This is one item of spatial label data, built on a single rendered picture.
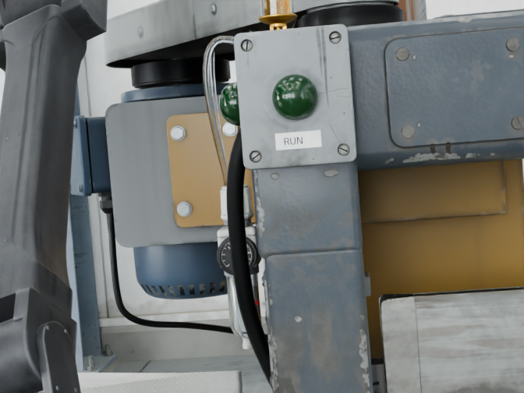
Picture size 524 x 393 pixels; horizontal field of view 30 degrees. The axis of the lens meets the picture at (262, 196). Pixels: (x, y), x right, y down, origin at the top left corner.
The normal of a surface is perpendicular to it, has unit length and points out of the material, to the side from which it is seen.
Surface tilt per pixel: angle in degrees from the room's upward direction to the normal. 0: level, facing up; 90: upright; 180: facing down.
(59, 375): 74
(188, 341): 90
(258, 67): 90
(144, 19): 90
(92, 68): 90
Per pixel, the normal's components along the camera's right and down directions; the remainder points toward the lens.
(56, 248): 0.90, -0.40
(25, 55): -0.45, -0.54
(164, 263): -0.38, 0.10
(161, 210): -0.09, 0.06
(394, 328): 0.17, 0.04
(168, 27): -0.83, 0.10
